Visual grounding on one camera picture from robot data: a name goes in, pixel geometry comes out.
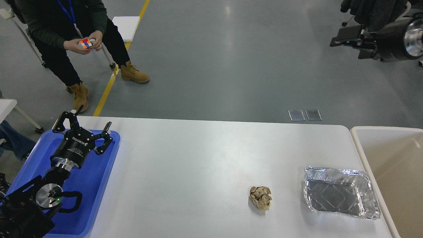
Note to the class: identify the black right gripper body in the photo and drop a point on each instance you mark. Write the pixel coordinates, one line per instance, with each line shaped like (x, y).
(397, 41)

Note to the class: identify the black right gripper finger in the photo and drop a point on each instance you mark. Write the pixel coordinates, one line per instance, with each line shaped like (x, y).
(356, 43)
(351, 32)

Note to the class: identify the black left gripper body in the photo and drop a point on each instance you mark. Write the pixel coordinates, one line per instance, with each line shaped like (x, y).
(74, 149)

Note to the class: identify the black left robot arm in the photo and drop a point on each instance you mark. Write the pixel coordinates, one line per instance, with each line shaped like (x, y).
(59, 189)

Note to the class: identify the chair with dark jacket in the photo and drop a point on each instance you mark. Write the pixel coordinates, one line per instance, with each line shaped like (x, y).
(375, 14)

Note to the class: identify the blue plastic tray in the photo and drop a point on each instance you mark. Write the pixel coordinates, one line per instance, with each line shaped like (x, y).
(90, 181)

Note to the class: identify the blue jeans leg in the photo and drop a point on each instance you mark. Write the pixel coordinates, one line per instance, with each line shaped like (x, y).
(19, 144)

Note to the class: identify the white side table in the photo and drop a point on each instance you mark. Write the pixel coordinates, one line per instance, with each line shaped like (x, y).
(9, 107)

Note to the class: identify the colourful puzzle cube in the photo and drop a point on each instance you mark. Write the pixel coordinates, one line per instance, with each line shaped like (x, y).
(86, 43)

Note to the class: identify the right metal floor plate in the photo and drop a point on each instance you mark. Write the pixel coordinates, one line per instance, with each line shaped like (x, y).
(313, 115)

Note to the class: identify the metal floor plate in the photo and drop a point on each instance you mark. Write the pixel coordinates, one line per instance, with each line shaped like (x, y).
(296, 115)
(313, 115)

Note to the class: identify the person in black trousers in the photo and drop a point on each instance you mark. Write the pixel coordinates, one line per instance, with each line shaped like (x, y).
(58, 26)

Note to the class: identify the left metal floor plate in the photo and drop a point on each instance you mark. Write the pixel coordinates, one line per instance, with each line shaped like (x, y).
(296, 115)

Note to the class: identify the beige plastic bin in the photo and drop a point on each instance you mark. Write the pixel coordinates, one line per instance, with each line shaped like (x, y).
(393, 158)

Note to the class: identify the aluminium foil tray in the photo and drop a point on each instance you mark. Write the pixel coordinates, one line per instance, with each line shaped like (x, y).
(345, 191)

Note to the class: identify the crumpled brown paper ball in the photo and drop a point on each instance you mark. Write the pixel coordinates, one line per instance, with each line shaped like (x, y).
(261, 197)

